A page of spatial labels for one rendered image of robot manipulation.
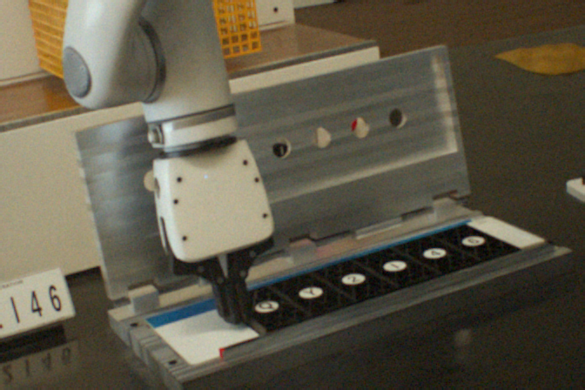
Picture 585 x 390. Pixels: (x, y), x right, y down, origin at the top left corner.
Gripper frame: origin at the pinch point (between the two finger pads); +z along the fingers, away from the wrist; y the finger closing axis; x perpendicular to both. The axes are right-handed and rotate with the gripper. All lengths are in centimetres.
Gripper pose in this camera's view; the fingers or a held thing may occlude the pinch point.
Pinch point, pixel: (232, 301)
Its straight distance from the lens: 113.1
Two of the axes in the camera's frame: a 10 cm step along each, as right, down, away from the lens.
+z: 2.1, 9.7, 1.3
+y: 8.8, -2.4, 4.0
